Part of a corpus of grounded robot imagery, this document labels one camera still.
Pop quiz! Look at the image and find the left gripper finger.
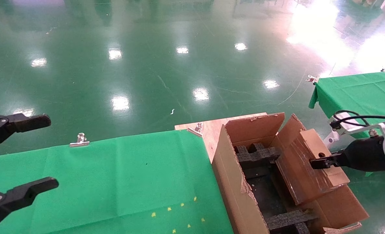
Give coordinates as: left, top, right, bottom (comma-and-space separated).
0, 113, 52, 156
0, 177, 60, 230

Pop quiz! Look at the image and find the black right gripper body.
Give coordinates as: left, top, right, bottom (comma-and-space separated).
340, 136, 385, 172

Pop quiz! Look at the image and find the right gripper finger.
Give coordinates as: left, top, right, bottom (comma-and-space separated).
310, 152, 342, 170

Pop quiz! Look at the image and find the long cardboard box with hole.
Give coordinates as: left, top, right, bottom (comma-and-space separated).
275, 128, 351, 206

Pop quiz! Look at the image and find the large open cardboard carton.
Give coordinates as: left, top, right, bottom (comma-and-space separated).
212, 112, 370, 234

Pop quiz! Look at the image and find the green tablecloth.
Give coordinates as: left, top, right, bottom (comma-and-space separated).
0, 129, 236, 234
308, 70, 385, 141

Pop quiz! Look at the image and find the black foam insert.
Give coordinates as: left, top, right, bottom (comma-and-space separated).
265, 209, 318, 234
234, 143, 281, 165

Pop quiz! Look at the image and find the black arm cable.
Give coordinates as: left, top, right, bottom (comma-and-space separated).
333, 110, 385, 128

